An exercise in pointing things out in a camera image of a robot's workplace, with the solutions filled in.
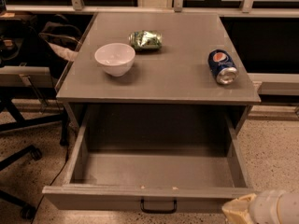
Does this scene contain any black floor cable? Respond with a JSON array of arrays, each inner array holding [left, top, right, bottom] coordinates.
[[29, 147, 71, 224]]

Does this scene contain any white ceramic bowl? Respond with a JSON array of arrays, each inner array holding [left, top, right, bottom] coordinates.
[[94, 43, 135, 77]]

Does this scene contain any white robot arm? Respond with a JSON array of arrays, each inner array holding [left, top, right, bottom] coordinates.
[[221, 189, 299, 224]]

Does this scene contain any grey top drawer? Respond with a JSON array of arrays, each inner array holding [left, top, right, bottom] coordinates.
[[43, 104, 253, 213]]

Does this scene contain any black top drawer handle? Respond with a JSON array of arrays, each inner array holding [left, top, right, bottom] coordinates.
[[140, 199, 178, 215]]

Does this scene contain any dark jacket on chair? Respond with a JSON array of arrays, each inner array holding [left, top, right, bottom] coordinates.
[[38, 14, 82, 62]]

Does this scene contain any grey drawer cabinet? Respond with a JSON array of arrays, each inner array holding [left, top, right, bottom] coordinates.
[[54, 12, 262, 147]]

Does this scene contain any green crumpled chip bag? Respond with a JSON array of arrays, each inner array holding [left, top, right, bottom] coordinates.
[[129, 30, 162, 51]]

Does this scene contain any grey side desk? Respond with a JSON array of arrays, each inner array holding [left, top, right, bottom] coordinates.
[[0, 66, 55, 88]]

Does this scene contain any metal window railing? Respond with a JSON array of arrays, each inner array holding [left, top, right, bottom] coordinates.
[[0, 0, 299, 18]]

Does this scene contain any blue pepsi can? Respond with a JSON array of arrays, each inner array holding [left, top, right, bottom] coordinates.
[[207, 49, 238, 85]]

